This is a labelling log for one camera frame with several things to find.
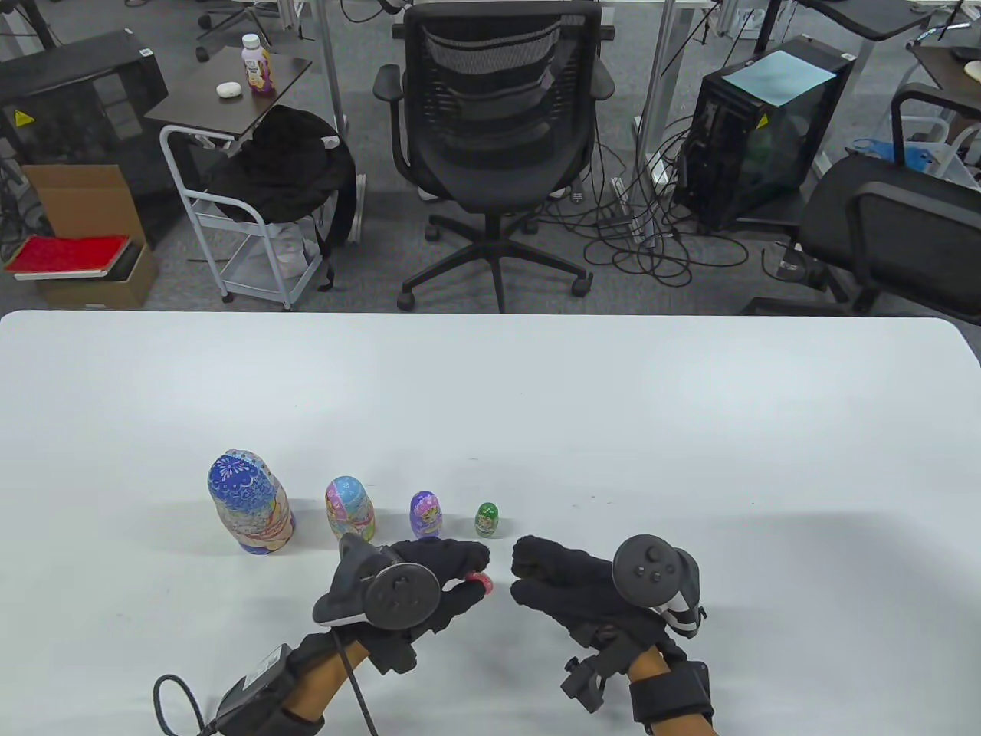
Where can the person's right forearm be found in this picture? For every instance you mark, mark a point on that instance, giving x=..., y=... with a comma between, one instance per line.
x=650, y=665

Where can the silver desk leg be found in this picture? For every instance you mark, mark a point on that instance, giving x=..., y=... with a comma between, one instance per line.
x=331, y=69
x=661, y=84

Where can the person's left hand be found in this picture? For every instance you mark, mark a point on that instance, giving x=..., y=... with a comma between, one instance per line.
x=452, y=606

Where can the white earbuds case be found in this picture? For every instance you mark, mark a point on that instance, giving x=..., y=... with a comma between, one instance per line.
x=228, y=90

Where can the person's left forearm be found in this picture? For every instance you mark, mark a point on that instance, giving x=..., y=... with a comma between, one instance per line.
x=318, y=682

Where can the white power strip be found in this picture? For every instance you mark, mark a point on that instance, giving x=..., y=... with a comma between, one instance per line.
x=634, y=211

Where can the brown cardboard box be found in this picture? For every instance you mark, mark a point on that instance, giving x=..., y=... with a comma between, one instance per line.
x=84, y=199

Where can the small purple nesting doll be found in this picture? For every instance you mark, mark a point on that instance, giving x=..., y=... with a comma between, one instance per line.
x=427, y=516

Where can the black padded office chair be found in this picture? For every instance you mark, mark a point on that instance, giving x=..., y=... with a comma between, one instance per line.
x=881, y=222

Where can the black controller on glove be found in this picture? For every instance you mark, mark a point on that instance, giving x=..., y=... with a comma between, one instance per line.
x=383, y=592
x=651, y=573

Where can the tiny green nesting doll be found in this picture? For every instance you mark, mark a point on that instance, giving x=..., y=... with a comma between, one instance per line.
x=487, y=520

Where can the black backpack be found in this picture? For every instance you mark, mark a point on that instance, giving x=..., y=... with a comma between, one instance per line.
x=283, y=169

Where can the blue plastic bag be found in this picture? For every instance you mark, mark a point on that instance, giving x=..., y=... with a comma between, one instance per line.
x=904, y=156

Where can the white metal rolling cart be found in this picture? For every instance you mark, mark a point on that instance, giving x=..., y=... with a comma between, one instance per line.
x=245, y=268

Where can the black computer case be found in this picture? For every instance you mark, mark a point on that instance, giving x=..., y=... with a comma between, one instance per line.
x=77, y=107

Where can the light blue paper sheet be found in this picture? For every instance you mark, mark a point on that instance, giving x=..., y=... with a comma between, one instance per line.
x=778, y=78

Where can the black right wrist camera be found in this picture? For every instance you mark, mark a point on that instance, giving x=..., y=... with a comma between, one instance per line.
x=586, y=678

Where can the person's right thumb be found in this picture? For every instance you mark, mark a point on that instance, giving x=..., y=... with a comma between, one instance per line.
x=530, y=594

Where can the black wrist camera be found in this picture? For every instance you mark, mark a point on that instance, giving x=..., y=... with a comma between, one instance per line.
x=257, y=688
x=586, y=678

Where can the red book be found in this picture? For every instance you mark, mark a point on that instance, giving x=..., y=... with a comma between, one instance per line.
x=65, y=255

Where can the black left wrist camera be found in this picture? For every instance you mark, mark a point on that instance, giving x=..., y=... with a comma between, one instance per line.
x=257, y=688

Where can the white and purple drink bottle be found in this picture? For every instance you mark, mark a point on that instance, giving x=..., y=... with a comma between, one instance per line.
x=258, y=67

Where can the large blue nesting doll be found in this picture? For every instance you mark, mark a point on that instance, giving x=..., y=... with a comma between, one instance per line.
x=247, y=502

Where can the tiny red nesting doll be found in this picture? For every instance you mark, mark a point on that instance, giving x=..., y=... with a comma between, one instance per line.
x=480, y=582

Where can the black chair wheel base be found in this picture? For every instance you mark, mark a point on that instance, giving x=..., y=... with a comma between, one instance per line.
x=230, y=23

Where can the black controller on left glove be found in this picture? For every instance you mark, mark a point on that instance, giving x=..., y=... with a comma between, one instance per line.
x=383, y=592

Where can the person's right hand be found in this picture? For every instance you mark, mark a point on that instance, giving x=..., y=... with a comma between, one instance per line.
x=579, y=594

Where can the black mesh office chair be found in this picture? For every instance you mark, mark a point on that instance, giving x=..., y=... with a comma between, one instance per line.
x=498, y=115

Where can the black glass-sided computer tower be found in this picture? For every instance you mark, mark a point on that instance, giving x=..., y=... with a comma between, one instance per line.
x=747, y=153

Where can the person's left thumb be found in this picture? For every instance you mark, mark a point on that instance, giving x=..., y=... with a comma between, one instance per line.
x=462, y=596

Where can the pink and blue nesting doll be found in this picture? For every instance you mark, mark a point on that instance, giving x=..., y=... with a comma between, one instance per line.
x=349, y=509

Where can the black controller on right glove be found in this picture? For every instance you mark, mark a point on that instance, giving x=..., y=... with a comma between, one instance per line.
x=651, y=573

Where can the dark brown small table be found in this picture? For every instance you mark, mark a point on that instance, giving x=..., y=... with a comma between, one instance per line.
x=222, y=107

